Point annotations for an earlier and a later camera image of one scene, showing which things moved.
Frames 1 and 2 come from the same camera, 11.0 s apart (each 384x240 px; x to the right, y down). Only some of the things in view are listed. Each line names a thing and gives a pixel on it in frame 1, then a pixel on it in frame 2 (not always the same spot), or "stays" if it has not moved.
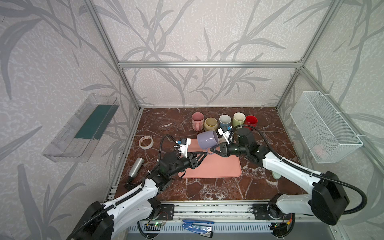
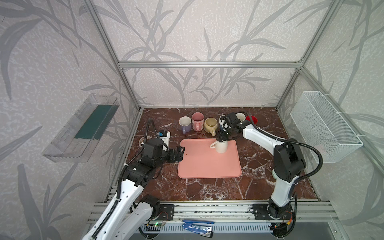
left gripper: [193, 160] -> [174, 154]
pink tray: [218, 164] stays
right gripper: [224, 150] -> [224, 135]
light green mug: [238, 119] stays
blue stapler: [202, 228] stays
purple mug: [207, 140] -> [185, 122]
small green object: [276, 175] stays
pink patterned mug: [198, 120] stays
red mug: [251, 120] stays
